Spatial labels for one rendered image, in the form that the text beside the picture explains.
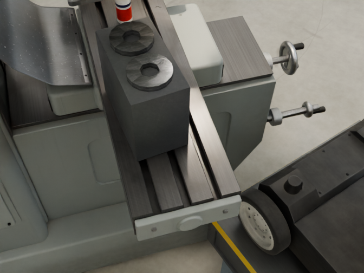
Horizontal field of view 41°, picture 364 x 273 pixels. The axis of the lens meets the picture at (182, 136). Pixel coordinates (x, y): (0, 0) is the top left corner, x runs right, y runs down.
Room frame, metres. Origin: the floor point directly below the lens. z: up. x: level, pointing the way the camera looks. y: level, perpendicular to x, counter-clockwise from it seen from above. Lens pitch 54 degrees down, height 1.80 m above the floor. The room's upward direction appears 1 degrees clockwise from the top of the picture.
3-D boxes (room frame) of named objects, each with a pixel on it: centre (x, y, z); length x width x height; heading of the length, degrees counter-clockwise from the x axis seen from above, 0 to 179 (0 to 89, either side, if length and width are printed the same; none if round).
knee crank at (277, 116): (1.07, -0.39, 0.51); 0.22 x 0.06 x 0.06; 107
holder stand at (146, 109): (0.70, 0.08, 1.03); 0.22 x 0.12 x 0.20; 24
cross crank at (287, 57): (1.19, -0.32, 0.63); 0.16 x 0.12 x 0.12; 107
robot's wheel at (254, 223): (0.66, -0.24, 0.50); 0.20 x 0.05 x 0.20; 35
